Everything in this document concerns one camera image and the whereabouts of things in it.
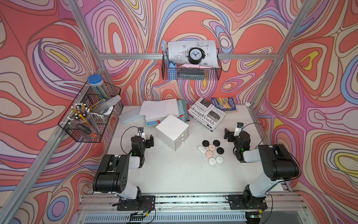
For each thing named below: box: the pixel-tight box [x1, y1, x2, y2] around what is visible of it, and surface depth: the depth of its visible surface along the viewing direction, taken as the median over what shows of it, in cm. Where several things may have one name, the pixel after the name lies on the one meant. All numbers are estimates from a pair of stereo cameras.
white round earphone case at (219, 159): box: [215, 155, 224, 164], surface depth 90 cm
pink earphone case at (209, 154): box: [205, 150, 214, 158], surface depth 92 cm
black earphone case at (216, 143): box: [213, 139, 221, 147], surface depth 98 cm
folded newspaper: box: [187, 97, 227, 133], surface depth 107 cm
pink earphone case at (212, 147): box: [208, 144, 216, 152], surface depth 95 cm
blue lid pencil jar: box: [87, 74, 111, 100], surface depth 74 cm
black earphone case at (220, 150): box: [216, 147, 225, 155], surface depth 94 cm
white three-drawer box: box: [155, 113, 190, 152], surface depth 91 cm
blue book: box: [210, 97, 238, 112], surface depth 117 cm
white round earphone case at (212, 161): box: [208, 157, 217, 166], surface depth 89 cm
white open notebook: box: [138, 98, 180, 123], surface depth 110 cm
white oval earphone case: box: [197, 145, 207, 154], surface depth 94 cm
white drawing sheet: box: [167, 40, 221, 69], surface depth 86 cm
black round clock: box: [186, 47, 207, 65], surface depth 81 cm
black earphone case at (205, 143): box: [202, 140, 210, 147], surface depth 98 cm
